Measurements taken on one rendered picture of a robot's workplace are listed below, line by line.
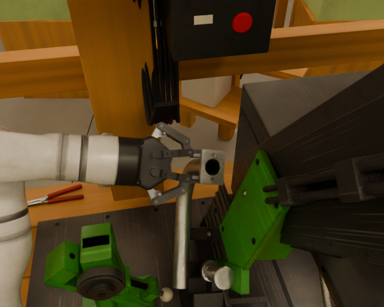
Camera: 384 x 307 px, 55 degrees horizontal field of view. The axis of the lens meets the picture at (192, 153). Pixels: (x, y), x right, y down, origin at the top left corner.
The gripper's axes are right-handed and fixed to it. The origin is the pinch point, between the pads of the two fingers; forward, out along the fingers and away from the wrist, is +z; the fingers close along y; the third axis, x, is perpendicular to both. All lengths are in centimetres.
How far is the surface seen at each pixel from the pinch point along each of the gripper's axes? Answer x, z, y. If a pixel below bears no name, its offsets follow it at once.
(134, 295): 12.6, -7.3, -25.3
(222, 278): 0.3, 5.1, -18.6
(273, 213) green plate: -10.8, 7.5, -5.9
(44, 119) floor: 229, -43, 25
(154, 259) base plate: 26.8, -0.6, -22.6
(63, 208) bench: 47, -22, -14
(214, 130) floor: 183, 72, 25
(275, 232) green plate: -7.1, 10.3, -9.4
